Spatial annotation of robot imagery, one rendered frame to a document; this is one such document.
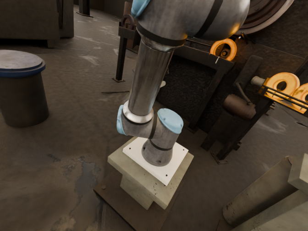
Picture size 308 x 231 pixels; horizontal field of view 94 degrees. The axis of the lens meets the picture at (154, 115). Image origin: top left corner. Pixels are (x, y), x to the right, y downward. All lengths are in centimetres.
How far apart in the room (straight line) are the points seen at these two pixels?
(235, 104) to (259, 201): 60
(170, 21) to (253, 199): 86
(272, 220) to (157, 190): 44
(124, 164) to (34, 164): 59
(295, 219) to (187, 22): 71
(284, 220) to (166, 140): 50
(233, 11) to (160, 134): 41
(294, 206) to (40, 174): 114
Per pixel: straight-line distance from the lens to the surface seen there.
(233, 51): 131
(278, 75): 116
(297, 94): 110
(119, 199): 92
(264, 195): 92
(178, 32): 33
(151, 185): 65
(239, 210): 103
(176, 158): 75
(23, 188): 104
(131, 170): 67
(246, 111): 117
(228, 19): 34
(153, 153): 64
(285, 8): 129
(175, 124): 55
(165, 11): 31
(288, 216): 77
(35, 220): 95
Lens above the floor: 86
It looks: 34 degrees down
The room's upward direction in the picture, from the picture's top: 18 degrees clockwise
